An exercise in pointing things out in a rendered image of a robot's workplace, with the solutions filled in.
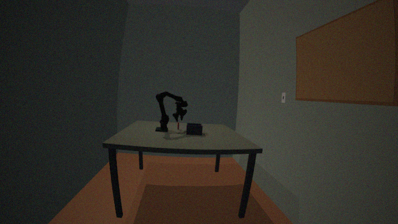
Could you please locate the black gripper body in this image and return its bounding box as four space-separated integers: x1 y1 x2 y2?
173 108 183 116

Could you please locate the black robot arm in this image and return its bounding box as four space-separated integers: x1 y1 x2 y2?
156 91 188 130

